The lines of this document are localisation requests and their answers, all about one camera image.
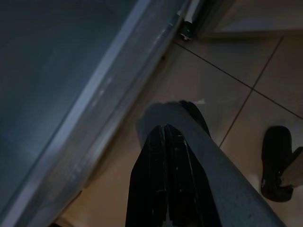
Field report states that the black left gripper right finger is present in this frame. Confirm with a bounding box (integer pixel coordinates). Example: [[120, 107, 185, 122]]
[[165, 124, 221, 227]]

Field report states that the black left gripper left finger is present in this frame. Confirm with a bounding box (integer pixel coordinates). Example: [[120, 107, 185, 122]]
[[125, 126, 170, 227]]

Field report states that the grey fridge door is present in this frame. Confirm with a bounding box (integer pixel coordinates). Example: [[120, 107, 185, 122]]
[[0, 0, 147, 213]]

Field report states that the grey steel fridge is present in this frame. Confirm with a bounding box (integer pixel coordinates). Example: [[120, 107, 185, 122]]
[[0, 0, 197, 227]]

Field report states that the white black fridge hinge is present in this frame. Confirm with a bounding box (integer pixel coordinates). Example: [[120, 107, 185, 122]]
[[178, 0, 198, 42]]

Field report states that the black slipper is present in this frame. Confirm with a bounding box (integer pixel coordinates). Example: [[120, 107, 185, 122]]
[[260, 125, 295, 202]]

